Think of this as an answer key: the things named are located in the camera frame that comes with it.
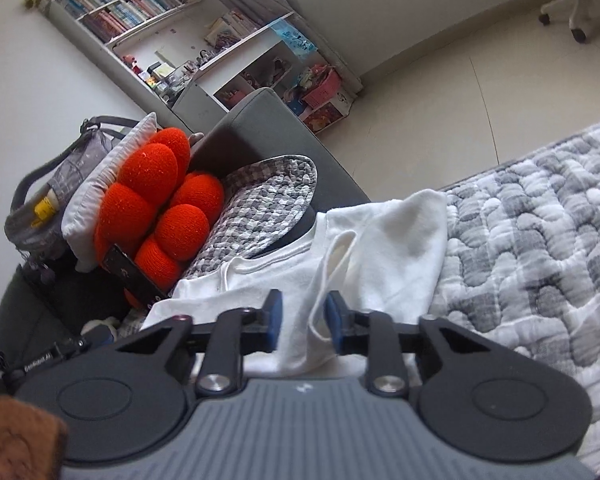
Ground black smartphone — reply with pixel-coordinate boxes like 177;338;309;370
102;244;170;306

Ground grey checked quilt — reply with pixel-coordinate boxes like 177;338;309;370
115;120;600;480

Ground blue printed sheet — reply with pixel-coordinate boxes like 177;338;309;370
267;17;318;56

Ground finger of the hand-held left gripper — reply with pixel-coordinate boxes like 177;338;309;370
77;321;112;348

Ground light grey pillow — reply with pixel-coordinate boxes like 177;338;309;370
60;112;160;273

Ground dark grey sofa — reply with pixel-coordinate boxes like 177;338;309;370
0;87;372;361

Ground white plush toy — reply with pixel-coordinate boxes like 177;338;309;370
97;317;123;343

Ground yellow bottle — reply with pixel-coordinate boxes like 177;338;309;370
32;199;56;226

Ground rows of books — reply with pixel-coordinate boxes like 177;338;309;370
55;0;216;43

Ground white bookshelf desk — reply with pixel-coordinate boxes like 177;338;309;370
45;0;366;133

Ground white printed t-shirt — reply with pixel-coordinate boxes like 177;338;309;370
140;189;448;378

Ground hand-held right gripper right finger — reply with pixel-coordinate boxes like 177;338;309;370
325;290;528;396

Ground grey backpack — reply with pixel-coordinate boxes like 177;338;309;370
4;115;146;266

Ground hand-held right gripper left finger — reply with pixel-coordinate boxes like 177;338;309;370
115;287;285;396

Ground orange pumpkin cushion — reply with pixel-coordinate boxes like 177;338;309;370
94;129;226;311

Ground pink plastic basket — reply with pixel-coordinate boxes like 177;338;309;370
300;67;342;106

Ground person's right forearm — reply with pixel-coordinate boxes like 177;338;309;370
0;395;71;480

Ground printed storage box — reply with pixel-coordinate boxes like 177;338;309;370
300;92;356;133

